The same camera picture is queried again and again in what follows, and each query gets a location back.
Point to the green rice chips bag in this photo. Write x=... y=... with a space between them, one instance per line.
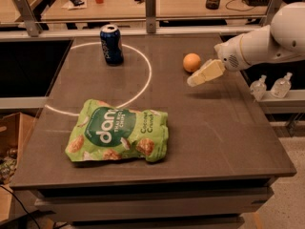
x=103 y=132

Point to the right metal rail bracket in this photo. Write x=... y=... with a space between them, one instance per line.
x=273 y=8

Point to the clear sanitizer bottle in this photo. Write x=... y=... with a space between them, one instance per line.
x=258 y=88
x=281 y=86

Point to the left metal rail bracket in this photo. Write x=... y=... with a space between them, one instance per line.
x=32 y=26

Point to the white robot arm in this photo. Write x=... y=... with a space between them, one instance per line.
x=281 y=41

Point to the blue Pepsi soda can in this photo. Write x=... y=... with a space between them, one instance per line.
x=111 y=44

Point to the white paper with black device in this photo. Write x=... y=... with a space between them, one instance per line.
x=75 y=5

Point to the metal rail bracket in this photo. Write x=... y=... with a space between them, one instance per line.
x=273 y=8
x=150 y=12
x=32 y=26

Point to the black mesh pen cup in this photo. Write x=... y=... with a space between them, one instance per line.
x=212 y=4

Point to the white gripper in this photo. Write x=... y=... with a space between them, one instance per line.
x=231 y=54

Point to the orange fruit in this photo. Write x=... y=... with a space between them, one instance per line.
x=191 y=62

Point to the brown cardboard box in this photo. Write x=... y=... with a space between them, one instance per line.
x=15 y=132

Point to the middle metal rail bracket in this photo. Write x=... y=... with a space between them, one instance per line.
x=150 y=12

